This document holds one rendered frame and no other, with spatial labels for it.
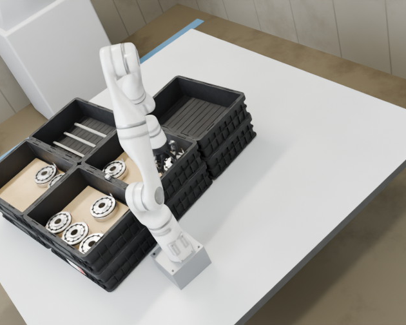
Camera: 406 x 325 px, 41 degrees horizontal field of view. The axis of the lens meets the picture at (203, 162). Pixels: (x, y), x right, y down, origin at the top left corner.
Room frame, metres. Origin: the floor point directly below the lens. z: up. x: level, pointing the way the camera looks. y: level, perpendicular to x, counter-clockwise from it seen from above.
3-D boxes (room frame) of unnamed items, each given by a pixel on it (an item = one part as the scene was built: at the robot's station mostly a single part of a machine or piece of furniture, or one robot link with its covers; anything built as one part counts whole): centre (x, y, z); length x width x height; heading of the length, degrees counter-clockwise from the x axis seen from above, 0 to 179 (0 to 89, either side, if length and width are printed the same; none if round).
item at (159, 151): (1.61, 0.13, 0.95); 0.08 x 0.08 x 0.09
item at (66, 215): (1.56, 0.59, 0.86); 0.10 x 0.10 x 0.01
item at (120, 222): (1.51, 0.47, 0.92); 0.40 x 0.30 x 0.02; 34
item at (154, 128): (1.60, 0.13, 1.12); 0.09 x 0.07 x 0.15; 99
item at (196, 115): (1.84, -0.03, 0.87); 0.40 x 0.30 x 0.11; 34
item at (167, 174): (1.68, 0.22, 0.92); 0.40 x 0.30 x 0.02; 34
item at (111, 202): (1.55, 0.41, 0.86); 0.10 x 0.10 x 0.01
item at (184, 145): (1.68, 0.22, 0.87); 0.40 x 0.30 x 0.11; 34
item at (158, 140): (1.62, 0.14, 1.02); 0.11 x 0.09 x 0.06; 33
